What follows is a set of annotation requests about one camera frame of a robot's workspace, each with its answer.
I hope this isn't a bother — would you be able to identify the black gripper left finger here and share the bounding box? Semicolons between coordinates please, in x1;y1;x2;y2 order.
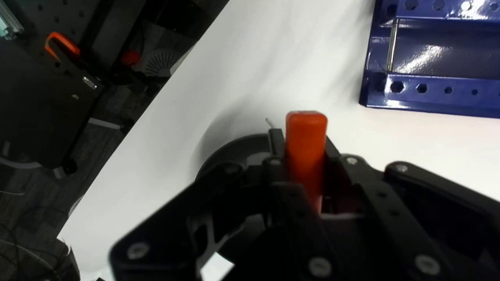
107;129;334;281

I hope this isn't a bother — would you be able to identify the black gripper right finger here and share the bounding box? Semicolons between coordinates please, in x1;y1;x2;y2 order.
320;140;500;281

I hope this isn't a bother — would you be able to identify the orange-red stick object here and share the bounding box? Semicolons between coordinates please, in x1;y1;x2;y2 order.
282;110;329;216

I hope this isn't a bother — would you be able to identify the white table cover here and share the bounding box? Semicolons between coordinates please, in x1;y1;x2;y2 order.
54;0;500;281

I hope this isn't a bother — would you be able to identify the blue perforated metal rack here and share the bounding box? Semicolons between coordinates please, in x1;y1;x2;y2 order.
357;0;500;119

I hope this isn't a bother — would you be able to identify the orange loop handle tool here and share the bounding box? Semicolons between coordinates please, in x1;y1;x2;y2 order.
42;30;84;62

